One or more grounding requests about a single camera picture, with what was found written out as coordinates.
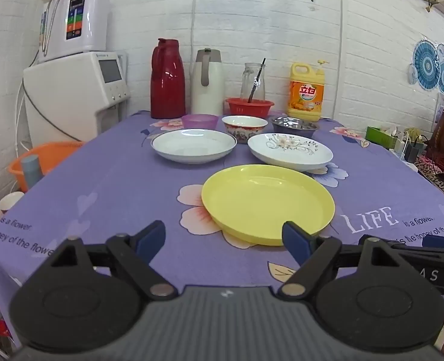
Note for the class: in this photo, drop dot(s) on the purple plastic cup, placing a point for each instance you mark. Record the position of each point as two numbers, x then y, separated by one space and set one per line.
199 121

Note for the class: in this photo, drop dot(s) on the small blue patterned wall plate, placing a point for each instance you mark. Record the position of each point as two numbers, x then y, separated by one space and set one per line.
442 52
412 74

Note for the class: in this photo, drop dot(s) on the glass pitcher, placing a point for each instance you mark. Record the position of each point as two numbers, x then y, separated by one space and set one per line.
257 82

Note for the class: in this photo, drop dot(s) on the stainless steel bowl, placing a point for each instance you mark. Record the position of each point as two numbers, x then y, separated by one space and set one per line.
293 126

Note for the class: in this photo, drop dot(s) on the white wall pipe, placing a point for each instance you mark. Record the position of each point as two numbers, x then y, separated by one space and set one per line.
342 26
194 15

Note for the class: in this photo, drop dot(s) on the white power strip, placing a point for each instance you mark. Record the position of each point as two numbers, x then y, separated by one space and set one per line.
401 157

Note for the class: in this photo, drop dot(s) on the floral ceramic bowl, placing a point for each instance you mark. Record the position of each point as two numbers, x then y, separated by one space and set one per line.
244 129

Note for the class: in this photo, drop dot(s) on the red plastic basket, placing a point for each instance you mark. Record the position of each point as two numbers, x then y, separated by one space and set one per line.
248 108

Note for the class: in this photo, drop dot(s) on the white water dispenser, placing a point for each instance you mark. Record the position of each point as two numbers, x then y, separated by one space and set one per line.
67 94

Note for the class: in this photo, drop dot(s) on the white water ionizer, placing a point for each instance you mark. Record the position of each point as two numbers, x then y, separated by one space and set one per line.
90 18

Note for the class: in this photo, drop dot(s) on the white floral print plate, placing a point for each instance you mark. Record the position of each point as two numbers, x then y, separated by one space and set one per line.
300 158

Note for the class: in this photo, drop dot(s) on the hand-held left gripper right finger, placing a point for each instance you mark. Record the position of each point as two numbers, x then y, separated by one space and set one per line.
296 241

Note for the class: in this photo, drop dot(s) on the purple floral tablecloth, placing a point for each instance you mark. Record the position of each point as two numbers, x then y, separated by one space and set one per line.
113 180

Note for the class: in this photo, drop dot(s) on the green box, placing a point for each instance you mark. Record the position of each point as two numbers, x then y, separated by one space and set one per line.
376 135

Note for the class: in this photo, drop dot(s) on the white deep ceramic plate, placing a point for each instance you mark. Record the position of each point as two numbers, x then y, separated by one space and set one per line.
193 144

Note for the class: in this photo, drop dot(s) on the orange plastic basin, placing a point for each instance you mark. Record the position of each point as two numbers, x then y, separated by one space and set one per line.
52 154

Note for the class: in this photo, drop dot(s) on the grey blue cup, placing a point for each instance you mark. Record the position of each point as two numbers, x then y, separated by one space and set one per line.
31 173

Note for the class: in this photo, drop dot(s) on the yellow plastic plate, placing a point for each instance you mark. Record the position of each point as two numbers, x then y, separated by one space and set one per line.
267 199

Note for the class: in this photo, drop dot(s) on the black charger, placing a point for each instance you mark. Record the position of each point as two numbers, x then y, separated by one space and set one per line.
411 152

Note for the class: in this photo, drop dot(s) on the large blue patterned wall plate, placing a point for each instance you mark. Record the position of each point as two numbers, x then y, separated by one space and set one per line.
426 64

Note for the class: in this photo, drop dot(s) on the red thermos jug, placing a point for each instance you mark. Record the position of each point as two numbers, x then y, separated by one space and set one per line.
167 82

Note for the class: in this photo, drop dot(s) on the black straw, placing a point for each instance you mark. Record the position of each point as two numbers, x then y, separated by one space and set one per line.
258 77

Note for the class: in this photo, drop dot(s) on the white thermos jug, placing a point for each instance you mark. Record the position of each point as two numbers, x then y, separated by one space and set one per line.
206 90

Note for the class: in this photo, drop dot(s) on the small white bowl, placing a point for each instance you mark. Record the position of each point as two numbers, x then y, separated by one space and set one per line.
11 201

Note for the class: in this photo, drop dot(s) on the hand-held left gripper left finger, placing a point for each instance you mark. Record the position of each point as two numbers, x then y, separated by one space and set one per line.
151 238

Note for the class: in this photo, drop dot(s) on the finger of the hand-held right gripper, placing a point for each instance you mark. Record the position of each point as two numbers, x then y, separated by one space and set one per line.
441 241

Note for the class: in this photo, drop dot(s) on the yellow detergent bottle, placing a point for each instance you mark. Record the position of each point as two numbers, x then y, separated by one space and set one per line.
306 97

